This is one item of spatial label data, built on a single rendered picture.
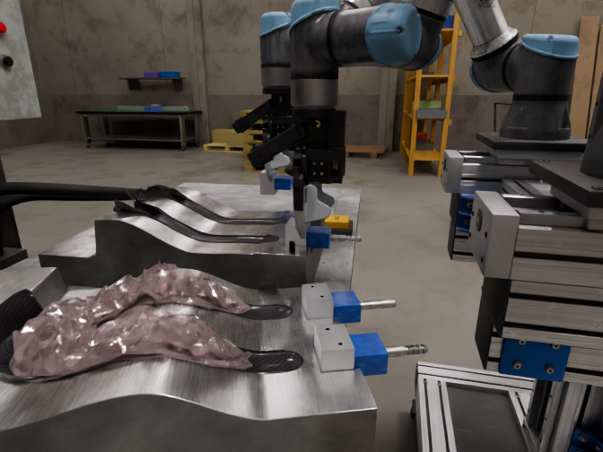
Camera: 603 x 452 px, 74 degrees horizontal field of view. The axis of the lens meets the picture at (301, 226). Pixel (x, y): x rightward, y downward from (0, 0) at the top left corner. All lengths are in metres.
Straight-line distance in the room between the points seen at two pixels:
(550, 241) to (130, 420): 0.51
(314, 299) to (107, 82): 10.32
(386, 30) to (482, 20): 0.61
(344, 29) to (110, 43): 10.11
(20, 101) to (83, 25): 9.70
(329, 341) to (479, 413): 1.04
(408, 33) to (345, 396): 0.44
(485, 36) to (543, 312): 0.74
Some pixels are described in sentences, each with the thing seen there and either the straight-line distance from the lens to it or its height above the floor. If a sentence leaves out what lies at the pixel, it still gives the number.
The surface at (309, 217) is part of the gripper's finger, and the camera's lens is 0.66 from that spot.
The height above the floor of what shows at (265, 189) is 0.92.
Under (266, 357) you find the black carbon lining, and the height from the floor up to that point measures 0.85.
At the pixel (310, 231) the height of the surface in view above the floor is 0.91.
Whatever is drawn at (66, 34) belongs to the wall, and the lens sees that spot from 11.35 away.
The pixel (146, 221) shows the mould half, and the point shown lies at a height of 0.92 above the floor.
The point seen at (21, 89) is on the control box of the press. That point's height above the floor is 1.15.
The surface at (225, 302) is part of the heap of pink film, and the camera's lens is 0.54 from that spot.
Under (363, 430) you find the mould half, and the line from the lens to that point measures 0.44.
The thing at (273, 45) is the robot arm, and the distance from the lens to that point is 0.95.
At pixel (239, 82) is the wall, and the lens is 9.13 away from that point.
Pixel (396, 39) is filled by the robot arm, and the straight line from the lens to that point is 0.57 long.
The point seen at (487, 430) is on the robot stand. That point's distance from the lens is 1.42.
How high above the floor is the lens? 1.14
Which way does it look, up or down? 18 degrees down
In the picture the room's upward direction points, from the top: straight up
